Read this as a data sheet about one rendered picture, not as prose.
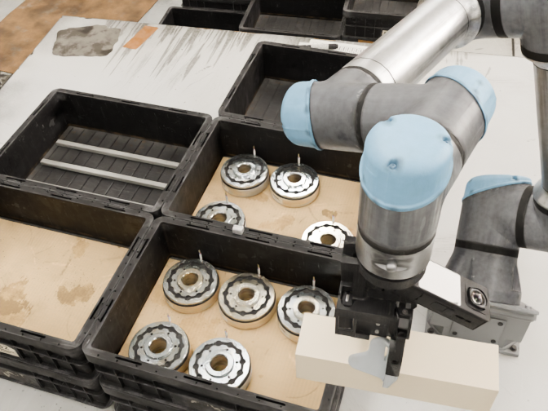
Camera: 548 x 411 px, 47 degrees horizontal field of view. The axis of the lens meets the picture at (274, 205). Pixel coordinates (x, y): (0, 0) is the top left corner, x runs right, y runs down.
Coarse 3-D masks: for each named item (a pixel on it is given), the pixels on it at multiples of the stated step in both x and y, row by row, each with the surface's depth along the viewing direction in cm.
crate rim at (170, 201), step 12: (216, 120) 135; (228, 120) 134; (240, 120) 134; (204, 144) 130; (192, 156) 127; (192, 168) 126; (180, 180) 123; (168, 204) 118; (168, 216) 116; (180, 216) 116; (192, 216) 116; (228, 228) 114; (252, 228) 114; (276, 240) 112; (288, 240) 111; (300, 240) 111; (336, 252) 109
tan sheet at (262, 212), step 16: (224, 160) 141; (320, 176) 136; (208, 192) 134; (224, 192) 134; (320, 192) 133; (336, 192) 132; (352, 192) 132; (256, 208) 130; (272, 208) 130; (288, 208) 130; (304, 208) 130; (320, 208) 130; (336, 208) 130; (352, 208) 129; (256, 224) 127; (272, 224) 127; (288, 224) 127; (304, 224) 127; (352, 224) 126
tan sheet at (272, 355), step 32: (160, 288) 118; (288, 288) 116; (160, 320) 113; (192, 320) 113; (224, 320) 112; (160, 352) 108; (192, 352) 108; (256, 352) 108; (288, 352) 107; (256, 384) 104; (288, 384) 103; (320, 384) 103
